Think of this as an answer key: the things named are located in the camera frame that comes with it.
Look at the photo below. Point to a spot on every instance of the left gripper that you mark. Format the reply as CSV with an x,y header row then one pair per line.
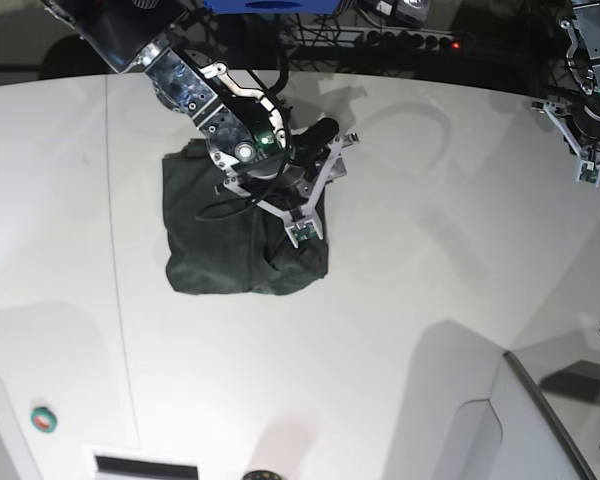
x,y
577,117

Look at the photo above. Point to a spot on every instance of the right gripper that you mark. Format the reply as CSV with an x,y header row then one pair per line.
x,y
277,167

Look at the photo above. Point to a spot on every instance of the dark green t-shirt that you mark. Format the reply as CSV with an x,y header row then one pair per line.
x,y
247,253

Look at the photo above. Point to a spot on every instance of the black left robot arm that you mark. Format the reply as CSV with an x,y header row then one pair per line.
x,y
582,57

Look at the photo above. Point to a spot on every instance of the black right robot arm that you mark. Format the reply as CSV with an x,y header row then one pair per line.
x,y
144,34

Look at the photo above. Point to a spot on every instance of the white power strip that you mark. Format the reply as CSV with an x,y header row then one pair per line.
x,y
329,36

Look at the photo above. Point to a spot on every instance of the black round knob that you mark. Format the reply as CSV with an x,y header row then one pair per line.
x,y
262,475

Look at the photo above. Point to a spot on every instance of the green red emergency button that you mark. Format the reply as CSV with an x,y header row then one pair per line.
x,y
43,419

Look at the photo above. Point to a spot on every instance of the grey monitor frame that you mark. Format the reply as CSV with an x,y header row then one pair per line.
x,y
550,418

